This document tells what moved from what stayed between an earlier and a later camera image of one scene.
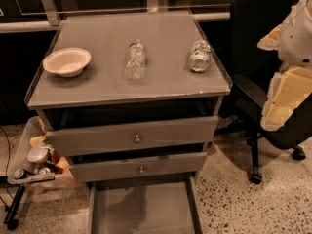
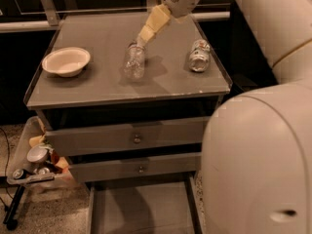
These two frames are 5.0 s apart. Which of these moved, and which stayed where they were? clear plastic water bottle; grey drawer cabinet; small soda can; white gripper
Moved: white gripper
Stayed: small soda can; grey drawer cabinet; clear plastic water bottle
